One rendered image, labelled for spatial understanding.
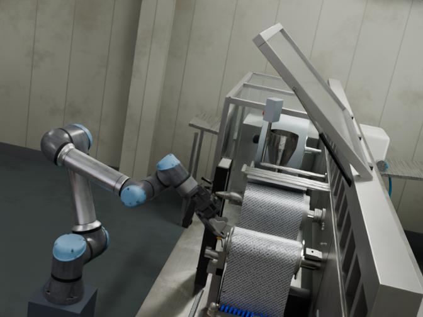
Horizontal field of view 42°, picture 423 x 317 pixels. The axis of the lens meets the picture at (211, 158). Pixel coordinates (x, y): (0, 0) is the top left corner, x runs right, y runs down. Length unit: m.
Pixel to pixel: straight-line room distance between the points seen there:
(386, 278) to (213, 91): 4.67
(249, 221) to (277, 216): 0.11
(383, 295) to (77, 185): 1.40
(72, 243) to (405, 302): 1.37
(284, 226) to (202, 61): 3.63
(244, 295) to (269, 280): 0.11
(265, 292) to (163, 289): 0.52
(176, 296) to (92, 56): 3.94
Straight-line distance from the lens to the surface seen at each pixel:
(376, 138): 4.86
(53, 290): 2.22
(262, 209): 2.18
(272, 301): 2.07
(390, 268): 1.18
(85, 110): 6.05
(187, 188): 1.99
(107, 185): 1.97
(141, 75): 5.64
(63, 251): 2.14
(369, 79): 5.64
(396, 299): 1.12
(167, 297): 2.33
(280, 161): 2.63
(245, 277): 2.03
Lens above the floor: 2.12
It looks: 17 degrees down
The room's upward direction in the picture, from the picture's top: 10 degrees clockwise
